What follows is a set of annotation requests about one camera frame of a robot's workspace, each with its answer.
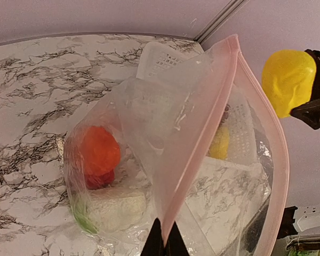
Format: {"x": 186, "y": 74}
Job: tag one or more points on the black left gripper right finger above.
{"x": 175, "y": 245}

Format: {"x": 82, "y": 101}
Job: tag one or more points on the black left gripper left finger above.
{"x": 154, "y": 245}

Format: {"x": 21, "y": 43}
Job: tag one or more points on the right aluminium frame post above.
{"x": 226, "y": 12}

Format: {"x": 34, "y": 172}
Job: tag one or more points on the white green cabbage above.
{"x": 109, "y": 210}

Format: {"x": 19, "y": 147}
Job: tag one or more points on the orange tangerine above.
{"x": 98, "y": 153}

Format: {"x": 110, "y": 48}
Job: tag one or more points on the red bell pepper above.
{"x": 98, "y": 181}

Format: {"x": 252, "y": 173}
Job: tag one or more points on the clear zip top bag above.
{"x": 220, "y": 207}

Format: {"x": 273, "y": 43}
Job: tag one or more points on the white plastic basket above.
{"x": 207, "y": 82}

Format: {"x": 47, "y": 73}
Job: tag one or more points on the yellow banana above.
{"x": 220, "y": 143}

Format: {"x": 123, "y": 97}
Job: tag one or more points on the yellow lemon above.
{"x": 287, "y": 80}

